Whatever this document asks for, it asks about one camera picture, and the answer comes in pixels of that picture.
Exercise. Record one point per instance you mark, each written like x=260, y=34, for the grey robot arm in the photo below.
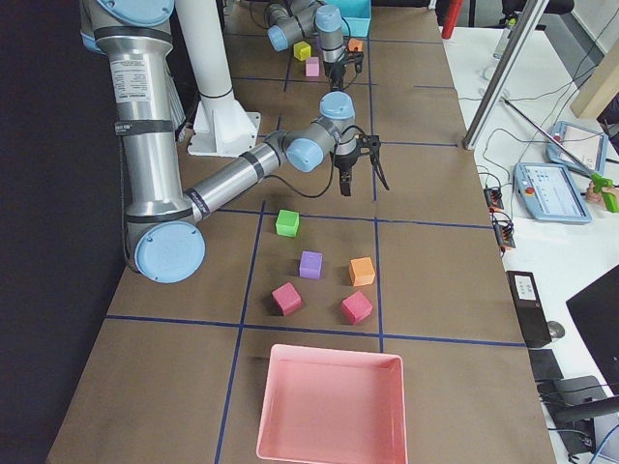
x=290, y=22
x=161, y=234

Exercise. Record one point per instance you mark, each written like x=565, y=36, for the pink foam block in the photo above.
x=312, y=67

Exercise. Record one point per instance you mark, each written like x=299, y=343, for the far teach pendant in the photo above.
x=588, y=146

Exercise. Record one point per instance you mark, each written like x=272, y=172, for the yellow foam block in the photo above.
x=302, y=51

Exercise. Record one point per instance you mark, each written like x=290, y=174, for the white side desk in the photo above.
x=566, y=248

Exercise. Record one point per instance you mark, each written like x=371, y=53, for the red foam block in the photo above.
x=356, y=307
x=287, y=298

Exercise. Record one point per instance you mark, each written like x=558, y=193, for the textured orange foam block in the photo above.
x=361, y=271

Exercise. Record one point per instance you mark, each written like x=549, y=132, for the aluminium frame post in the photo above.
x=533, y=10

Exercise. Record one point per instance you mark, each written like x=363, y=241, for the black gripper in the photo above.
x=345, y=161
x=335, y=67

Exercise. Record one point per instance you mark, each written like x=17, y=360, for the black monitor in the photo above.
x=594, y=311

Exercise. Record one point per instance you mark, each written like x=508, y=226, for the black rectangular box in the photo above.
x=529, y=310

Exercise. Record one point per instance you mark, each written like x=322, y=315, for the teach pendant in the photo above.
x=548, y=193
x=588, y=146

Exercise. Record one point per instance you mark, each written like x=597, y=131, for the purple foam block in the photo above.
x=310, y=264

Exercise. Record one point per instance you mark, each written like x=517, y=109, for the orange cable connector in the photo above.
x=504, y=234
x=493, y=197

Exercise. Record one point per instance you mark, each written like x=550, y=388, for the green foam block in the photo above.
x=287, y=223

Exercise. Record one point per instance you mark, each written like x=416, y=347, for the red fire extinguisher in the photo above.
x=451, y=18

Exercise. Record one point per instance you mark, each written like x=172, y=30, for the metal reacher grabber tool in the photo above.
x=600, y=183

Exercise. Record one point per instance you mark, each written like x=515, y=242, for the smooth orange foam block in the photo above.
x=355, y=45

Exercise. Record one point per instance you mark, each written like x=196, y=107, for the near teach pendant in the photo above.
x=548, y=193

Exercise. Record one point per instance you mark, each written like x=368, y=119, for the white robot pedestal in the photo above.
x=221, y=127

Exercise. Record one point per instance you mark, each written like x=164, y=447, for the red storage bin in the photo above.
x=333, y=406

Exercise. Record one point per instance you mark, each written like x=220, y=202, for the teal plastic bin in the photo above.
x=357, y=14

